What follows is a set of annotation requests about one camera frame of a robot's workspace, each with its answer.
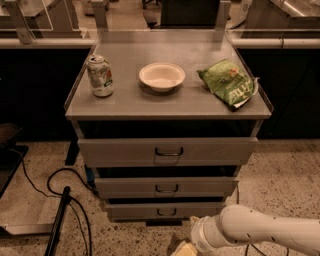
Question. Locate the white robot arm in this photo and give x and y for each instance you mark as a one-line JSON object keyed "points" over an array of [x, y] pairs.
{"points": [[238, 225]]}

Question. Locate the grey bottom drawer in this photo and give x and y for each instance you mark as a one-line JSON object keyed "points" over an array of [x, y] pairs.
{"points": [[141, 212]]}

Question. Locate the crushed white soda can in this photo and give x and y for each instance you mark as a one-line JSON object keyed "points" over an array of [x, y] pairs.
{"points": [[100, 77]]}

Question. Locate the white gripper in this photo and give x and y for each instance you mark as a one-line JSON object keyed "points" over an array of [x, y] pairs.
{"points": [[199, 234]]}

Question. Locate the green chip bag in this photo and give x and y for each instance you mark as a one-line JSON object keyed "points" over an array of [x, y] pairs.
{"points": [[230, 83]]}

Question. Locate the dark base at left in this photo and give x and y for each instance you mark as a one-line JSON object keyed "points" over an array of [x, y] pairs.
{"points": [[11, 154]]}

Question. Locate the black bar on floor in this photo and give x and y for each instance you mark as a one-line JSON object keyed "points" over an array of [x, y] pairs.
{"points": [[55, 232]]}

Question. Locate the white paper bowl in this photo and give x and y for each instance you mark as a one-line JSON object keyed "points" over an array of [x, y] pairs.
{"points": [[162, 77]]}

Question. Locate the grey drawer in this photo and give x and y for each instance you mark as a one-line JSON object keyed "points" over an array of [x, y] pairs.
{"points": [[168, 187], [141, 212], [152, 152]]}

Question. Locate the grey top drawer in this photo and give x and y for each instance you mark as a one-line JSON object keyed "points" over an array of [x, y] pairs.
{"points": [[152, 152]]}

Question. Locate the white horizontal rail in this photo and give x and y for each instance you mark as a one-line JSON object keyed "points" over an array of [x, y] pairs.
{"points": [[10, 43]]}

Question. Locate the grey metal drawer cabinet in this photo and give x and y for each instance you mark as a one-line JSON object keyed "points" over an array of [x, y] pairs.
{"points": [[134, 110]]}

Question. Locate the grey middle drawer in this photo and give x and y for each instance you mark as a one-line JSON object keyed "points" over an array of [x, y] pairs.
{"points": [[168, 187]]}

